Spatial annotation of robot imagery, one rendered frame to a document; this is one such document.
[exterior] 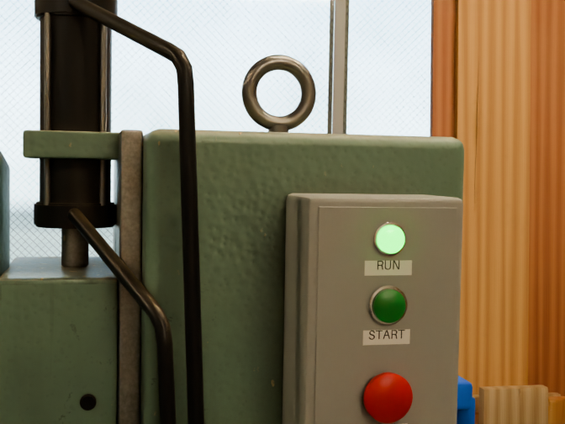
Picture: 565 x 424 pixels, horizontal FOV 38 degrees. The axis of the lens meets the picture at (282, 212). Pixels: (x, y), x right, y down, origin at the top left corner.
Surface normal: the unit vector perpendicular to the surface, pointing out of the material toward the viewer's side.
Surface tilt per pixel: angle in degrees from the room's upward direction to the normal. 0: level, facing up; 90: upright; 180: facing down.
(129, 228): 90
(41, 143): 90
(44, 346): 90
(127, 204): 90
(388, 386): 81
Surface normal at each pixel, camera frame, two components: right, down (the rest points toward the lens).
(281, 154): 0.23, 0.06
